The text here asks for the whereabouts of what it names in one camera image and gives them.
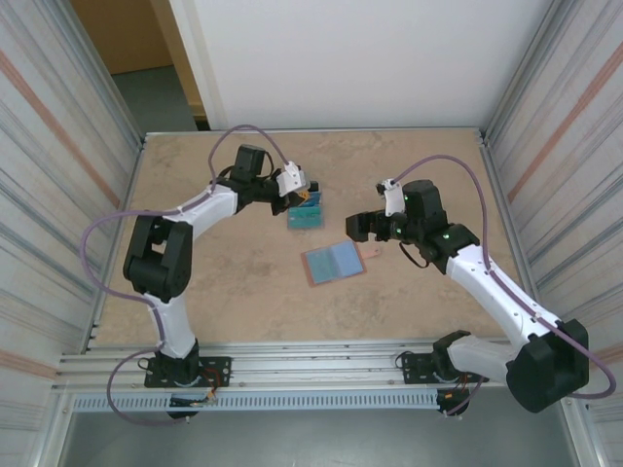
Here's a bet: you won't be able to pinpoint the blue green box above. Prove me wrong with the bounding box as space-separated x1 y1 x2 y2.
285 180 326 232

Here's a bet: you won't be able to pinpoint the pink card wallet blue sleeves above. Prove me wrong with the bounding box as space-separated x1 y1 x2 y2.
300 240 384 289

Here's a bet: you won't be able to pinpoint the teal credit card with lines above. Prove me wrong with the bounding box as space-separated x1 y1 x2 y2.
287 203 324 220

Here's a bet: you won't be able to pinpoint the plain teal credit card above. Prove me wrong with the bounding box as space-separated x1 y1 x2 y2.
286 216 325 231

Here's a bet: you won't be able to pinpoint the brown wooden door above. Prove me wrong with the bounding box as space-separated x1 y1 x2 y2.
70 0 175 77

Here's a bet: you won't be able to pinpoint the aluminium mounting rail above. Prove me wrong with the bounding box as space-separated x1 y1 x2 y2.
56 339 580 390

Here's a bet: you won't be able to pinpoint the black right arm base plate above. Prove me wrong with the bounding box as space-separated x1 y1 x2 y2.
395 352 488 386

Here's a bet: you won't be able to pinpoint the tan door frame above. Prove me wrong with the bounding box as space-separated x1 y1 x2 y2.
148 0 213 131

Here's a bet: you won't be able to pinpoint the translucent right enclosure panel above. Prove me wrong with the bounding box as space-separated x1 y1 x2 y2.
479 0 623 467

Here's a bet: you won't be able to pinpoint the translucent enclosure panel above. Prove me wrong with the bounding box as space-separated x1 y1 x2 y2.
0 0 147 467
479 0 623 467

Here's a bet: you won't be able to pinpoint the slotted grey cable duct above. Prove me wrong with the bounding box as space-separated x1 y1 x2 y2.
71 391 442 413

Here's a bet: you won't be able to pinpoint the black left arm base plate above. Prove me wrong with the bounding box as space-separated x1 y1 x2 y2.
143 356 233 389

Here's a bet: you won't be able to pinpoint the black cable connector block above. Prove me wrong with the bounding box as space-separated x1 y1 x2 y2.
436 388 471 419
167 394 218 420

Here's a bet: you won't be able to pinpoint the translucent left enclosure panel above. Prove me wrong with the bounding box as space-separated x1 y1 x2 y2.
0 0 147 467

